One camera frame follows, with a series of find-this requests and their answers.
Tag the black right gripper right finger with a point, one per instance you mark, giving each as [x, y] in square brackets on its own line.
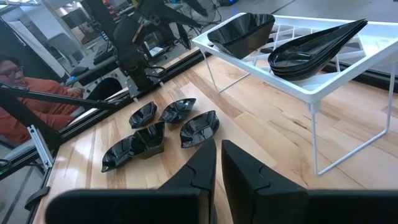
[280, 208]

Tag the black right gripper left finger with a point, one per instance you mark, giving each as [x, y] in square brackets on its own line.
[140, 208]

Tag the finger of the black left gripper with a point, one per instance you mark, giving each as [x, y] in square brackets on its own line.
[185, 35]
[177, 18]

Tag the black square deep mini bowl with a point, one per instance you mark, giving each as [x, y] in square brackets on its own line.
[150, 140]
[242, 34]

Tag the stack of black oval plates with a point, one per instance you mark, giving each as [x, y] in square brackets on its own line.
[295, 78]

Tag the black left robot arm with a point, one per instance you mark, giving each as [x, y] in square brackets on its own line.
[130, 46]

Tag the black boat-shaped mini plate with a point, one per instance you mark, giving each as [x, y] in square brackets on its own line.
[116, 155]
[199, 129]
[143, 115]
[177, 111]

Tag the black keyboard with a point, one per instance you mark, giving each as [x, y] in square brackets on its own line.
[104, 53]

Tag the black desk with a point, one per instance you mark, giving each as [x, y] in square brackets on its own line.
[99, 71]

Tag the grey office chair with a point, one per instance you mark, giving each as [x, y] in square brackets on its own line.
[65, 46]

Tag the black computer mouse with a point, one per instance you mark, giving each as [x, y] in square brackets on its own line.
[79, 71]

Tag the black plastic clip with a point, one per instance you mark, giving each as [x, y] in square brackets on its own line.
[37, 197]

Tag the person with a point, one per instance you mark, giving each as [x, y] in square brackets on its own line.
[37, 102]

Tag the silver aluminium bracket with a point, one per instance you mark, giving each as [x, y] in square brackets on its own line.
[40, 147]

